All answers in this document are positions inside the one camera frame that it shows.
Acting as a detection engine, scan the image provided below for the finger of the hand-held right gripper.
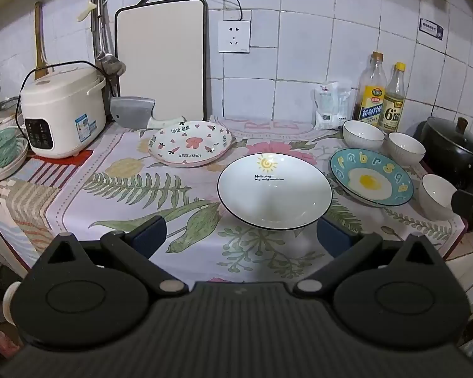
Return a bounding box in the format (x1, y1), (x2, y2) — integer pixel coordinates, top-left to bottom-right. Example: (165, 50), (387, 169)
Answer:
(450, 189), (473, 234)

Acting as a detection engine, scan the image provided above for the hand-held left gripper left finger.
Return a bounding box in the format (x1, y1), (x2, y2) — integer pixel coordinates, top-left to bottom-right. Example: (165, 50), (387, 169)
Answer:
(32, 216), (189, 297)

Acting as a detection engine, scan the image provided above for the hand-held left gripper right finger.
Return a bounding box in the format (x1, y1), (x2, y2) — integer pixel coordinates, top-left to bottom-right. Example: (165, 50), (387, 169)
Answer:
(292, 217), (444, 299)

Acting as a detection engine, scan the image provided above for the white ribbed bowl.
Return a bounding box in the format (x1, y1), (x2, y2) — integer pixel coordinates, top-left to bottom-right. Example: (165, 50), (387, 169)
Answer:
(386, 131), (426, 166)
(342, 120), (387, 151)
(418, 174), (458, 221)

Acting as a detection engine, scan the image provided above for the white plate with sun print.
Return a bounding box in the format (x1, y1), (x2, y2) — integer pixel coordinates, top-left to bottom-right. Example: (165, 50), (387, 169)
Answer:
(217, 153), (333, 230)

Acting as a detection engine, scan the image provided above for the blue fried egg plate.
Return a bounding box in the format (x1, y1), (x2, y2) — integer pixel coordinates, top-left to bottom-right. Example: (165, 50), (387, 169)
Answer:
(330, 147), (414, 206)

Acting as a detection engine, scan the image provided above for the pink floral plate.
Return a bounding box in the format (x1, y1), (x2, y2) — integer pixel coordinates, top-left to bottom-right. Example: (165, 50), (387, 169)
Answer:
(148, 121), (233, 168)

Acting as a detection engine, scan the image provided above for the floral tablecloth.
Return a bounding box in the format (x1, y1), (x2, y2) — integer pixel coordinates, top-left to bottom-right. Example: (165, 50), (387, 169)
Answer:
(47, 114), (470, 284)

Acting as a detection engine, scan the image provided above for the black pot with glass lid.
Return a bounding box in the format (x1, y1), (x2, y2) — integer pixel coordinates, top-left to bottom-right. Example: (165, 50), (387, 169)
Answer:
(416, 116), (473, 190)

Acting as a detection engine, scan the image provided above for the clear vinegar bottle yellow cap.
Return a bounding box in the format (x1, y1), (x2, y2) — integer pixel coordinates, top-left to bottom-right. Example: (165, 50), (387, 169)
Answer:
(378, 62), (406, 134)

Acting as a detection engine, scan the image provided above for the white seasoning bag red print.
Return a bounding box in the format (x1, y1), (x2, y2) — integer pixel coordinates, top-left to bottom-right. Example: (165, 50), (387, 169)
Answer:
(313, 82), (340, 130)

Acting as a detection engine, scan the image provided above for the striped cloth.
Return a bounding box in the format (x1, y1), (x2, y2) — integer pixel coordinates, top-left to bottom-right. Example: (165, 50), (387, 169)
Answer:
(0, 150), (95, 245)

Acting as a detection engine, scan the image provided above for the clear plastic seasoning bag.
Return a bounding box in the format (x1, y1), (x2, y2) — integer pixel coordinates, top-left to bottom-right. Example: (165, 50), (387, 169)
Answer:
(337, 82), (354, 125)

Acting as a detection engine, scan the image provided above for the cooking wine bottle yellow label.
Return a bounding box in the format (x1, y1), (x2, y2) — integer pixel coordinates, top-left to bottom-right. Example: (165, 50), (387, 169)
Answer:
(355, 51), (387, 127)

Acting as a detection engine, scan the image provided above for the white rice cooker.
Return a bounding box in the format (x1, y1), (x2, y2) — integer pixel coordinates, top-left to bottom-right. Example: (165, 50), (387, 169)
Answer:
(20, 66), (108, 159)

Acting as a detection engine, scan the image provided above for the green plastic colander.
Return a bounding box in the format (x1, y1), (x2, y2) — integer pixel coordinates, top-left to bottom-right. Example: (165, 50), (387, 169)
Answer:
(0, 127), (18, 168)

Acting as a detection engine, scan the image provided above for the hanging metal ladle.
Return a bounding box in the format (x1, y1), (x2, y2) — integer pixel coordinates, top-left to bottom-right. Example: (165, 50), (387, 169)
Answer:
(92, 0), (126, 77)

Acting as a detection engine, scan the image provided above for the cream cutting board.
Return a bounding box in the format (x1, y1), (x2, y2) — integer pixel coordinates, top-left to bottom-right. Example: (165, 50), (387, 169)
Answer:
(114, 0), (209, 121)

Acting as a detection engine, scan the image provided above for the glass pot lid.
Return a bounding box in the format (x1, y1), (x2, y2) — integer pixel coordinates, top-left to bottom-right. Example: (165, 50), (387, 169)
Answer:
(0, 96), (24, 130)

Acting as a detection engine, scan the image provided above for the wooden spatula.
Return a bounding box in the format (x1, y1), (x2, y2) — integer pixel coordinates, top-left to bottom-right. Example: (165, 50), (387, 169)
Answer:
(33, 2), (50, 80)

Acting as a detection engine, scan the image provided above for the steel cleaver with cream handle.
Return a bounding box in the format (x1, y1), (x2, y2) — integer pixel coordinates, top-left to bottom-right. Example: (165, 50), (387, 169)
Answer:
(109, 96), (187, 130)

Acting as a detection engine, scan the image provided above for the small wall sticker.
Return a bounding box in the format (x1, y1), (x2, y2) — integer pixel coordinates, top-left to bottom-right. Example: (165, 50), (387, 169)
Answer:
(419, 18), (444, 41)

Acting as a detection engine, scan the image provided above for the white wall socket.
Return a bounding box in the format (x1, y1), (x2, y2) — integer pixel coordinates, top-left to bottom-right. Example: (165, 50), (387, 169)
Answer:
(218, 20), (251, 53)

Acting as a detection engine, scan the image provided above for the cream-handled peeler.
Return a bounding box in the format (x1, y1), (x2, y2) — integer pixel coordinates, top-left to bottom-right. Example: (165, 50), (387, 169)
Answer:
(78, 0), (100, 23)

